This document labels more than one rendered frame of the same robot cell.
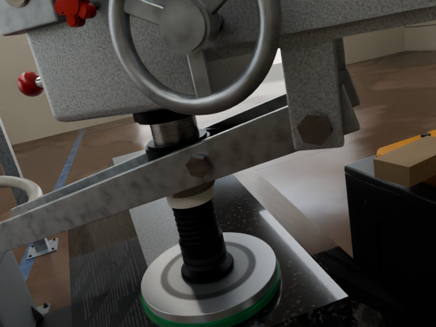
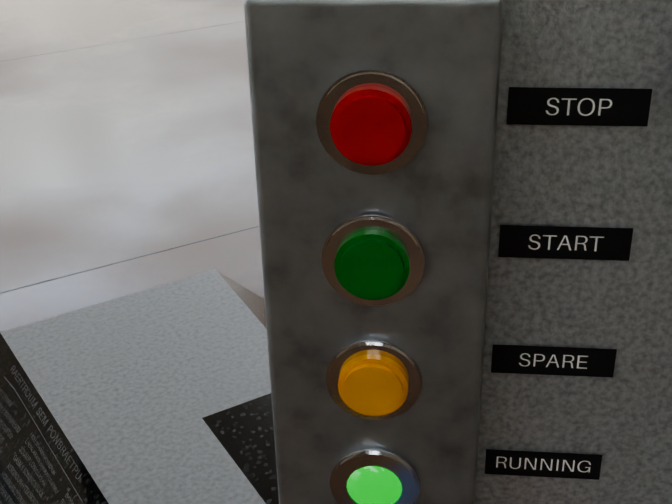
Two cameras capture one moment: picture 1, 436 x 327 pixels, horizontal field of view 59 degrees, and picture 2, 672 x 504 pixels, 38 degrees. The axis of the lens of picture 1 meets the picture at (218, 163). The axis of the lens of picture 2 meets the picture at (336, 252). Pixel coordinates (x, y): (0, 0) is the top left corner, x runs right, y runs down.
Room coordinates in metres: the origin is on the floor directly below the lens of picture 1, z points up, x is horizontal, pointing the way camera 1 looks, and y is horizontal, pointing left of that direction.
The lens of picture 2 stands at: (0.15, 0.26, 1.59)
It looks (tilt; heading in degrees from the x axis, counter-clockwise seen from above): 29 degrees down; 344
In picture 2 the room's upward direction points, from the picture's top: 2 degrees counter-clockwise
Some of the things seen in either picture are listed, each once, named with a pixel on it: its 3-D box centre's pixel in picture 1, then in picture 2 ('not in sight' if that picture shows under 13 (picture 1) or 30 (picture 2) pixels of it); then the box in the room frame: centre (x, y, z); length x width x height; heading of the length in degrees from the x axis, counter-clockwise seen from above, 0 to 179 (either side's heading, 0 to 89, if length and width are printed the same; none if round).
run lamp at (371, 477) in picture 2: not in sight; (374, 483); (0.44, 0.16, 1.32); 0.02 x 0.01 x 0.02; 67
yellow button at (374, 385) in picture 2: not in sight; (373, 382); (0.43, 0.16, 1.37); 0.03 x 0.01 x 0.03; 67
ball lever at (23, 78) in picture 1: (44, 81); not in sight; (0.51, 0.19, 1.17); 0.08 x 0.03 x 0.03; 67
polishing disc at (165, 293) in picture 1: (208, 270); not in sight; (0.53, 0.05, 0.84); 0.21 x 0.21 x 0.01
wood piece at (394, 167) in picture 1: (419, 159); not in sight; (0.87, -0.48, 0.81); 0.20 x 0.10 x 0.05; 114
